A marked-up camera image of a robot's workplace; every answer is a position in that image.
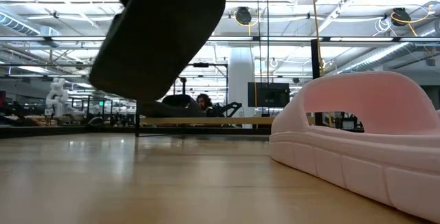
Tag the black background robot arm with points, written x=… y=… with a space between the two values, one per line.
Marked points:
x=230 y=107

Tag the wooden shelf black metal frame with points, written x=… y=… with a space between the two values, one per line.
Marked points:
x=206 y=120

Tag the white round pillar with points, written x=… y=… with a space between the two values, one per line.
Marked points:
x=240 y=73

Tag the black metal table frame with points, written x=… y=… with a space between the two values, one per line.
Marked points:
x=68 y=132

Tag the pink slide sandal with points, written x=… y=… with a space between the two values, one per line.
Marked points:
x=361 y=169

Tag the person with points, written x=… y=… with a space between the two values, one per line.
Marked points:
x=205 y=102

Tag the black background screen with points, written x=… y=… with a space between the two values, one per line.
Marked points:
x=268 y=95

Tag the black background station frame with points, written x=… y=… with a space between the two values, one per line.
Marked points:
x=227 y=79

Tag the black slide sandal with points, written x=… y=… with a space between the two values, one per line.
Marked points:
x=172 y=109
x=161 y=38

